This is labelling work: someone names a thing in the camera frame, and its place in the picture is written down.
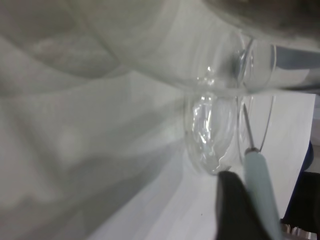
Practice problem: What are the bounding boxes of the clear round glass lid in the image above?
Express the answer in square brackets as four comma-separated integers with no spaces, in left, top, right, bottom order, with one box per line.
[183,93,276,176]

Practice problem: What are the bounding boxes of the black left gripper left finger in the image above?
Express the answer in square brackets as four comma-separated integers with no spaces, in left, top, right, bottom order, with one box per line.
[215,170,275,240]

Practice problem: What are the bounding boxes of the metal spoon with pale handle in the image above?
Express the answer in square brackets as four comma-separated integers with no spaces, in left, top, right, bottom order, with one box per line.
[242,103,283,240]

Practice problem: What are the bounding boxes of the clear double-wall glass cup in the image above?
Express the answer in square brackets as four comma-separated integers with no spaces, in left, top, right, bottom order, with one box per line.
[0,0,320,240]

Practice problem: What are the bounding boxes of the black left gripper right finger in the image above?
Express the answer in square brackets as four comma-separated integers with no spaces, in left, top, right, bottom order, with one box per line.
[280,171,320,227]

